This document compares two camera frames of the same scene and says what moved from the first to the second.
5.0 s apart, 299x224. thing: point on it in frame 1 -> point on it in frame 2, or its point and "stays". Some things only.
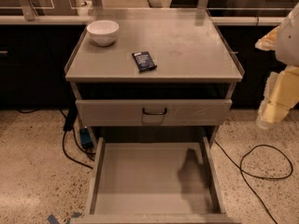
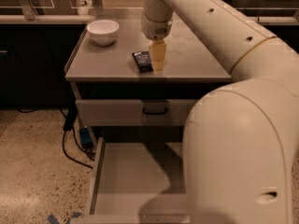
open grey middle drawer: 154,180 stays
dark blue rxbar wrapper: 144,61 stays
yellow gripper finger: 268,41 -> 156,31
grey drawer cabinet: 152,73 stays
